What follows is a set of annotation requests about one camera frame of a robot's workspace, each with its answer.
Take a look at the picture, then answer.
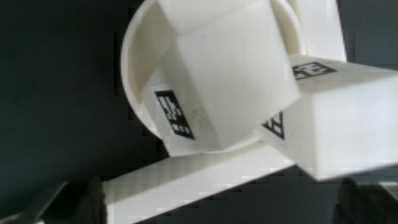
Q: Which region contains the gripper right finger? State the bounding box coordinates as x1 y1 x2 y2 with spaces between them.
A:
335 178 398 224

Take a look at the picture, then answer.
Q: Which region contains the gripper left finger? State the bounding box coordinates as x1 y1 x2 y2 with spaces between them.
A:
10 176 108 224

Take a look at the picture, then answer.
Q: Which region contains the white U-shaped fence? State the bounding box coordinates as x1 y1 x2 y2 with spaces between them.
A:
103 0 346 224

